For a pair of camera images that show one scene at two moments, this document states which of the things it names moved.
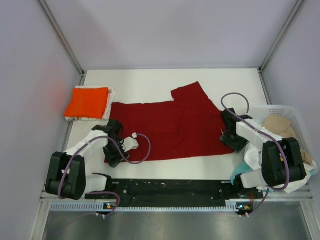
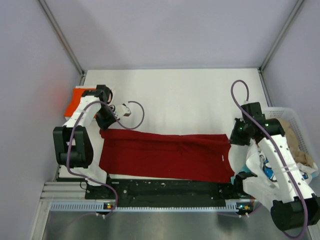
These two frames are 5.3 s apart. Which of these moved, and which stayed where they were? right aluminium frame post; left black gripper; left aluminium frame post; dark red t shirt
Moved: left black gripper; dark red t shirt
Stayed: right aluminium frame post; left aluminium frame post
